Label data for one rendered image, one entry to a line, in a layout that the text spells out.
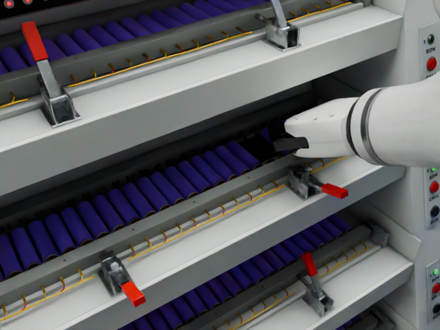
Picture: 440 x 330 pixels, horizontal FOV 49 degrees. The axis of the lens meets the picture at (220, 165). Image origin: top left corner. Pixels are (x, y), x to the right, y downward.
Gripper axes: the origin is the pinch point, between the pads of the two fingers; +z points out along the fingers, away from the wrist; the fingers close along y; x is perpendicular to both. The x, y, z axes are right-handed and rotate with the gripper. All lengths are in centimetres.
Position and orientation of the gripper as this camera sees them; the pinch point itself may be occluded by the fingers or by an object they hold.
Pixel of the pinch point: (291, 130)
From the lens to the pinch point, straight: 68.1
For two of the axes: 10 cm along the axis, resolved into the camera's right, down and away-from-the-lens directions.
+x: 3.0, 9.3, 2.0
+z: -4.7, -0.4, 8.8
